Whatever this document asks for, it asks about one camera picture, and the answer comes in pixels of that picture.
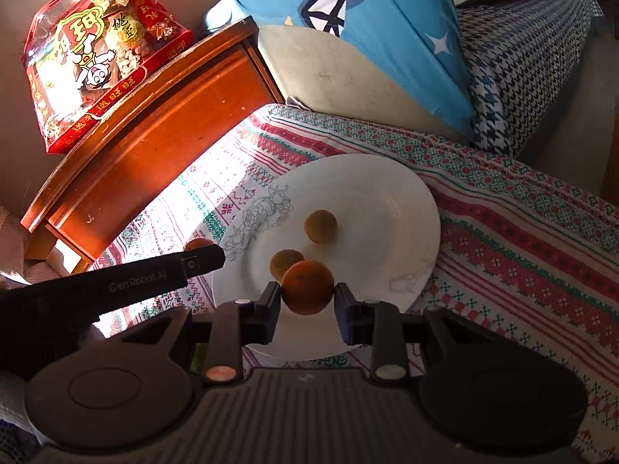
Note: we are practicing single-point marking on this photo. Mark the red snack gift bucket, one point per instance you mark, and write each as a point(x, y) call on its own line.
point(96, 67)

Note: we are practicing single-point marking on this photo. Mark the white floral plate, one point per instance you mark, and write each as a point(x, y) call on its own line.
point(377, 212)

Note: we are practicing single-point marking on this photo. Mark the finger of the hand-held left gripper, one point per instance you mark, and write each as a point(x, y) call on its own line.
point(203, 261)

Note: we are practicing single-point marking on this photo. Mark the cardboard box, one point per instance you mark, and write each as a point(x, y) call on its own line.
point(48, 251)

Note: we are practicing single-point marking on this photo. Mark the small brown longan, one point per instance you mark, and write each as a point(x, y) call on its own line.
point(283, 263)
point(320, 225)

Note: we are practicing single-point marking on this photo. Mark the blue and beige pillow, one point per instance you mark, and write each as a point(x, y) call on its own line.
point(387, 34)

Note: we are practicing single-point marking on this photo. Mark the brown wooden nightstand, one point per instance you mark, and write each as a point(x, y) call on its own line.
point(169, 121)

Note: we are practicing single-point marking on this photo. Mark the red green patterned cloth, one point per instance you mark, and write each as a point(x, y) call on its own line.
point(508, 232)

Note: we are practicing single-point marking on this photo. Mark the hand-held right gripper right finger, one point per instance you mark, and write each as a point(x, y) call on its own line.
point(342, 310)

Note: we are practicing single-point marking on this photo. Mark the orange mandarin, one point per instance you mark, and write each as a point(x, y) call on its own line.
point(198, 245)
point(307, 285)

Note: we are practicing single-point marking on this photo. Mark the houndstooth blanket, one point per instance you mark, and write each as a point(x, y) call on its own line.
point(522, 58)

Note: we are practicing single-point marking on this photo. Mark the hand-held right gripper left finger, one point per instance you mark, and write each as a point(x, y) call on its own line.
point(273, 302)

